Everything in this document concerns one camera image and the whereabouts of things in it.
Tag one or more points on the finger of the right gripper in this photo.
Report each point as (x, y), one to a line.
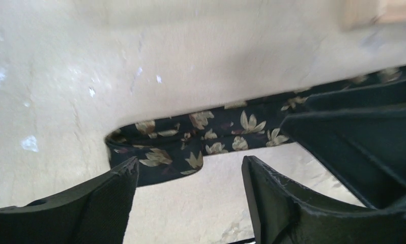
(359, 135)

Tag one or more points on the wooden compartment tray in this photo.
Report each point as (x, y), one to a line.
(364, 13)

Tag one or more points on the black floral tie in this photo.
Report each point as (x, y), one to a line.
(173, 147)

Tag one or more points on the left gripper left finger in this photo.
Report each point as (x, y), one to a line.
(95, 211)

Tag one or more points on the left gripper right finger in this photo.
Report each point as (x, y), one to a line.
(285, 211)

